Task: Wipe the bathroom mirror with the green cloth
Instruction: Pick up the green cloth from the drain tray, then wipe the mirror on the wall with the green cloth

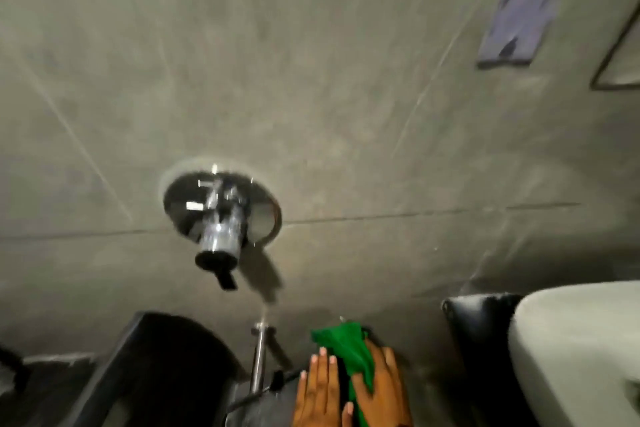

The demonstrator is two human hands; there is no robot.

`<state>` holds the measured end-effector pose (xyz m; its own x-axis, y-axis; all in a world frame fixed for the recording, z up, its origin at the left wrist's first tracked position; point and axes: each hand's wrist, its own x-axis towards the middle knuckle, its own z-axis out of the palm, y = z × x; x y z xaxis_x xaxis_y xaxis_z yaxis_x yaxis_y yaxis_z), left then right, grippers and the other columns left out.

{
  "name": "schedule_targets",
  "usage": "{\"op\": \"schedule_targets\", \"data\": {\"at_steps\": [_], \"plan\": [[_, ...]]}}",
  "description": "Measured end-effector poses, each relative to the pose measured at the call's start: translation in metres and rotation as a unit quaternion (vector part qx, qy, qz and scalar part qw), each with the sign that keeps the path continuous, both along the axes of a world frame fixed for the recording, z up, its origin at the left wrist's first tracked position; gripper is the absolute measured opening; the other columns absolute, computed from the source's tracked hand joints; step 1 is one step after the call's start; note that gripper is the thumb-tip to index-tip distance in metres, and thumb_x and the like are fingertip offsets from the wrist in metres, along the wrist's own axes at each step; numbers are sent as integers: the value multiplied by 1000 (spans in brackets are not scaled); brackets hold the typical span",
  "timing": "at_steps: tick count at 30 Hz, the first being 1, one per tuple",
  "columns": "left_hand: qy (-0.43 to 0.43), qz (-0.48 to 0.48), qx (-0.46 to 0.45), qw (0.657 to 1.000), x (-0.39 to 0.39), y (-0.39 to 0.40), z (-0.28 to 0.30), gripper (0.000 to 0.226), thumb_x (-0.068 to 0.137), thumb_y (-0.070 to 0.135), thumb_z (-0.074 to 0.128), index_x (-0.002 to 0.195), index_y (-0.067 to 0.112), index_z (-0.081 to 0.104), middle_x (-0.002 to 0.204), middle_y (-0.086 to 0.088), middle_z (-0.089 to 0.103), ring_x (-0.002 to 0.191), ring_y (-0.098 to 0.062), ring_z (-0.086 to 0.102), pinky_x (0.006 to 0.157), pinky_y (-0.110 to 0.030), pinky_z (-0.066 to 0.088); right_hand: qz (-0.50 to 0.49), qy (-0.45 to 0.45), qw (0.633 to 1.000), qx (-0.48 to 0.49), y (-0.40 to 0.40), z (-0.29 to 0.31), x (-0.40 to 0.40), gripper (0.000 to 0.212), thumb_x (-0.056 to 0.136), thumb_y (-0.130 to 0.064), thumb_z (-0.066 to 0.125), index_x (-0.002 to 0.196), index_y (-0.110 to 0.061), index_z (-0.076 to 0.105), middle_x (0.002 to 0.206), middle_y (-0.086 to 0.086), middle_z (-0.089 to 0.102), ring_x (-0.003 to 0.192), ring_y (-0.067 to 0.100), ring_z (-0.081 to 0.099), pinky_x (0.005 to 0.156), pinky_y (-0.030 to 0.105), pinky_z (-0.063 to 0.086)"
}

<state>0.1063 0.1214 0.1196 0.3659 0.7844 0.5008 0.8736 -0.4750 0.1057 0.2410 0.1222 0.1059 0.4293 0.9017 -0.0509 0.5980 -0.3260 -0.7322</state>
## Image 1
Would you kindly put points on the chrome pipe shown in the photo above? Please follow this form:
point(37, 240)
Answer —
point(260, 356)

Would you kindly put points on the person's right thumb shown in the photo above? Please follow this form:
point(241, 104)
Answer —
point(361, 387)

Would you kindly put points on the green cleaning cloth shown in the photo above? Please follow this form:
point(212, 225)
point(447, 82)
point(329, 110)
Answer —
point(350, 346)

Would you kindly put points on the black glossy panel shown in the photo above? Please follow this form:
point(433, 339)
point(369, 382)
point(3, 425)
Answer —
point(480, 341)

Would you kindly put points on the person's left hand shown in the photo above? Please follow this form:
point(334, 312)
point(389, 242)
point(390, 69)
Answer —
point(315, 401)

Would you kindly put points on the person's left little finger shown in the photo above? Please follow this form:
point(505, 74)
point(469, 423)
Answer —
point(301, 386)

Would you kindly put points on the white ceramic basin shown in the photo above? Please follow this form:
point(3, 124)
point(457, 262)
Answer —
point(580, 351)

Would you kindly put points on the person's right hand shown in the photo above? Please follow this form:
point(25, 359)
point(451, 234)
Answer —
point(387, 399)

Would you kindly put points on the person's left middle finger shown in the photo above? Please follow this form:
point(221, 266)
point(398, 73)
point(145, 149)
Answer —
point(323, 371)

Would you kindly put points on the person's left thumb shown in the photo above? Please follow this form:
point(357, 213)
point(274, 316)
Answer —
point(347, 415)

